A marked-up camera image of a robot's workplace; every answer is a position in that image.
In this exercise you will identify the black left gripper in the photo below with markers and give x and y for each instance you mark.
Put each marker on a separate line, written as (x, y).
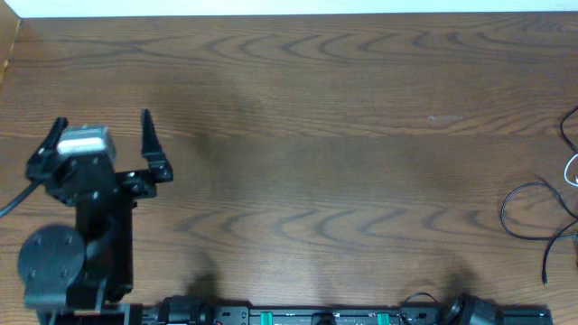
(163, 168)

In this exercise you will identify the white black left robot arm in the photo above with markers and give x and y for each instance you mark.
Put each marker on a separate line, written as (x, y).
(82, 267)

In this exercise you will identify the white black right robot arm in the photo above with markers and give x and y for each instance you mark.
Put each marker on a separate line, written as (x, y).
(472, 310)

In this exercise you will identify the brown cardboard side panel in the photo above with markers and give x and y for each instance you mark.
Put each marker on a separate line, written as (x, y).
(9, 27)

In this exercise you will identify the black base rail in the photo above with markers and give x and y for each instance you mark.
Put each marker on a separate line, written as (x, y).
(186, 310)

